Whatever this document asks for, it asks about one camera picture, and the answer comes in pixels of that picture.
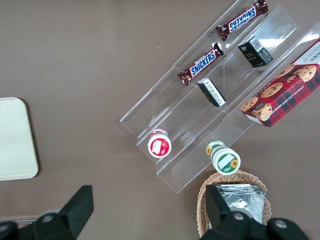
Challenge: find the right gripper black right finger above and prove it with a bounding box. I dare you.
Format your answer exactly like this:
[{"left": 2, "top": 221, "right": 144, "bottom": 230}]
[{"left": 199, "top": 184, "right": 269, "bottom": 240}]

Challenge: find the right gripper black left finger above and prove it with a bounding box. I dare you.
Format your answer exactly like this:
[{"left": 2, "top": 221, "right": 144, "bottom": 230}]
[{"left": 30, "top": 184, "right": 95, "bottom": 240}]

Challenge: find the light tan wicker basket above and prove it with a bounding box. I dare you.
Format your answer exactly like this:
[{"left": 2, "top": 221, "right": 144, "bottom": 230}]
[{"left": 196, "top": 169, "right": 271, "bottom": 239}]

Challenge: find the beige plastic tray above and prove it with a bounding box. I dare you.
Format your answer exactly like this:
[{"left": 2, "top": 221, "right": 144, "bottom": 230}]
[{"left": 0, "top": 96, "right": 39, "bottom": 182}]

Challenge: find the silver foil packets stack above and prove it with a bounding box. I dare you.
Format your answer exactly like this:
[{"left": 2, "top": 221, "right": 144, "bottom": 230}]
[{"left": 215, "top": 183, "right": 266, "bottom": 226}]

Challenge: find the green lid white cup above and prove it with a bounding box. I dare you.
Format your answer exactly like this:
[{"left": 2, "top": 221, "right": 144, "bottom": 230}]
[{"left": 205, "top": 139, "right": 242, "bottom": 175}]

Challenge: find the red lid white cup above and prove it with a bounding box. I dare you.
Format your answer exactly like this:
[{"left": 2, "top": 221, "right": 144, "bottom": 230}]
[{"left": 146, "top": 128, "right": 173, "bottom": 160}]

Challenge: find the clear acrylic stepped shelf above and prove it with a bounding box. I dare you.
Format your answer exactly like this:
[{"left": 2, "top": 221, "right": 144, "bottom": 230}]
[{"left": 119, "top": 0, "right": 320, "bottom": 195}]

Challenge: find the small black box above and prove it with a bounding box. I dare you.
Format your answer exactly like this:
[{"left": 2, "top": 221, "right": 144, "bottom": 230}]
[
  {"left": 236, "top": 35, "right": 274, "bottom": 69},
  {"left": 196, "top": 77, "right": 228, "bottom": 109}
]

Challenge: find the red tartan cookie box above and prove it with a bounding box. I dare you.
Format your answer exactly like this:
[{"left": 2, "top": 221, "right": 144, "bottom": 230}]
[{"left": 240, "top": 37, "right": 320, "bottom": 129}]

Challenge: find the snickers chocolate bar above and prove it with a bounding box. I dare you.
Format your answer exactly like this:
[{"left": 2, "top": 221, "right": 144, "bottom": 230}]
[
  {"left": 215, "top": 0, "right": 269, "bottom": 42},
  {"left": 177, "top": 42, "right": 225, "bottom": 87}
]

